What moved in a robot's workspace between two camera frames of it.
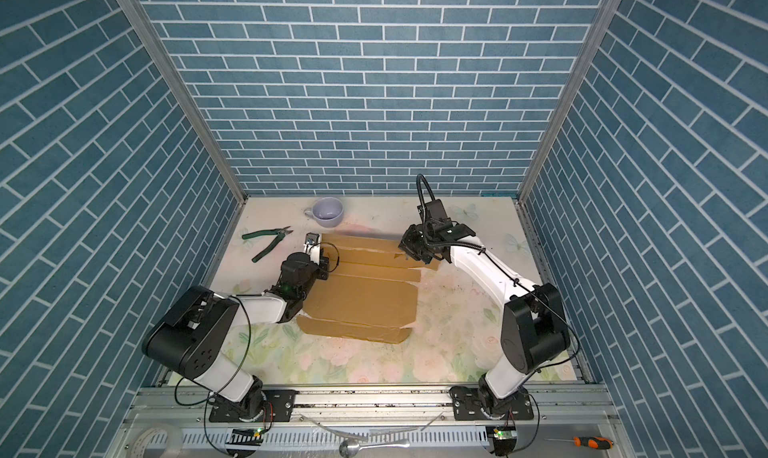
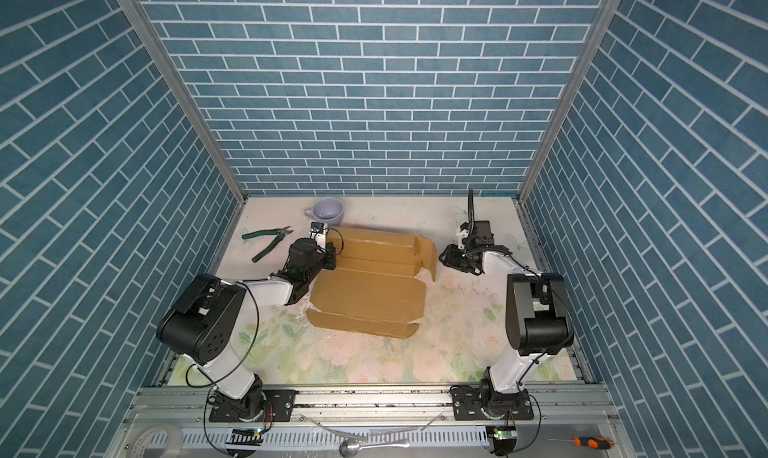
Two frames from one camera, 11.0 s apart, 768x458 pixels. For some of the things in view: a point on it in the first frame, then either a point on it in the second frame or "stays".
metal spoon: x=351 y=448 stays
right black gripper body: x=417 y=245 -> x=460 y=258
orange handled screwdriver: x=588 y=441 stays
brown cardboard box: x=370 y=293 stays
